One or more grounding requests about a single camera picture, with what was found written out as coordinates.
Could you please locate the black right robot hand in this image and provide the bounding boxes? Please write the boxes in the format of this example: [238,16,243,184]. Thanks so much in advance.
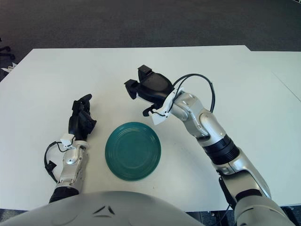
[124,65,176,117]

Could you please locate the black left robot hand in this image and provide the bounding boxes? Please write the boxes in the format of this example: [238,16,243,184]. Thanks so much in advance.
[68,94,97,141]

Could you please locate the green ribbed round plate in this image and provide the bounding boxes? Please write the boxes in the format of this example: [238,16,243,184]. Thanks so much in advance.
[105,121,162,181]

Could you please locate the white papers on floor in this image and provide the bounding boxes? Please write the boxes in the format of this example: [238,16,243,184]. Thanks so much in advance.
[1,62,17,73]

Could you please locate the grey robot torso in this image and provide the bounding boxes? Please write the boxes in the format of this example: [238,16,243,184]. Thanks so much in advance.
[0,190,200,226]

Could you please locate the black office chair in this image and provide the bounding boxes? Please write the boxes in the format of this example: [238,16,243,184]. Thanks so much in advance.
[0,37,15,61]

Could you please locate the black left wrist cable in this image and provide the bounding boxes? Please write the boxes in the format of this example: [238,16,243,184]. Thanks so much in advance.
[44,141,69,184]

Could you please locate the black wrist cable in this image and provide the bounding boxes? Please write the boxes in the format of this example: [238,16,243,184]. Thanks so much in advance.
[173,74,216,113]
[44,141,69,184]

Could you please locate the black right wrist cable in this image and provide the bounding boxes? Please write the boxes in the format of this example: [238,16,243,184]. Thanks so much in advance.
[173,74,216,113]

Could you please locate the thin black hanging cable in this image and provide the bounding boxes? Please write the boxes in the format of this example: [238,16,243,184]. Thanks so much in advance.
[217,203,232,226]

